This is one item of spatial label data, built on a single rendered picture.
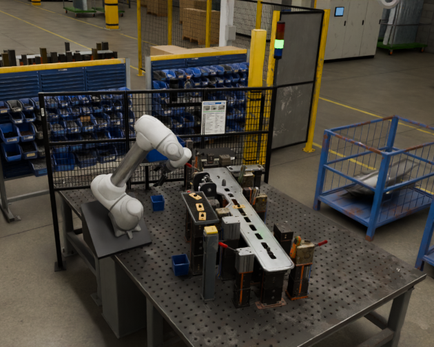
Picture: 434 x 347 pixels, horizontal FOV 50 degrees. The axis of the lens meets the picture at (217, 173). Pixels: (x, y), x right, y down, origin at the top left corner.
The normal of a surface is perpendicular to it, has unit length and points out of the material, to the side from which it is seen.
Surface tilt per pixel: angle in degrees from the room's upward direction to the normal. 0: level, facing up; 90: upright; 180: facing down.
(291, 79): 92
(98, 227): 42
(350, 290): 0
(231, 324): 0
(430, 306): 0
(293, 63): 92
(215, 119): 90
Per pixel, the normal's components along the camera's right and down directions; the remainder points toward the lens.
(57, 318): 0.04, -0.91
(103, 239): 0.40, -0.44
